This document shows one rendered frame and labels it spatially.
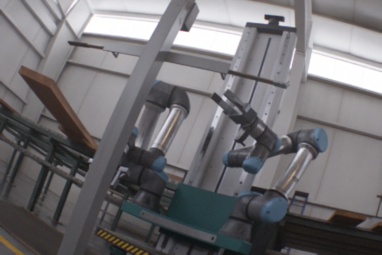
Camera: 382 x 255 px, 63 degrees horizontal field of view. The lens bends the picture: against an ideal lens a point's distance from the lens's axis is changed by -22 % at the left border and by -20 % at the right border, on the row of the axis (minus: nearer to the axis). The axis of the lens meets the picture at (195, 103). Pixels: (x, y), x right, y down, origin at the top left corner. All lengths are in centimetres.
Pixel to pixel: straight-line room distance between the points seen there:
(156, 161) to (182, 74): 886
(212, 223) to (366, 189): 741
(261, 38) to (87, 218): 158
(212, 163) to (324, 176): 706
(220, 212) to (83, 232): 85
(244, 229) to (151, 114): 75
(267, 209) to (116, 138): 67
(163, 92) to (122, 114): 73
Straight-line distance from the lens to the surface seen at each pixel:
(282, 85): 117
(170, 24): 129
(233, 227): 158
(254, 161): 144
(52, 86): 199
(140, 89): 118
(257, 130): 146
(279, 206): 151
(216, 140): 197
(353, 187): 891
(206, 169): 196
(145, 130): 187
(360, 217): 223
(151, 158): 164
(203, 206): 181
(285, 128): 813
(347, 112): 952
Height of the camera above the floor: 46
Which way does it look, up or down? 20 degrees up
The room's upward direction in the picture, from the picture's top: 23 degrees clockwise
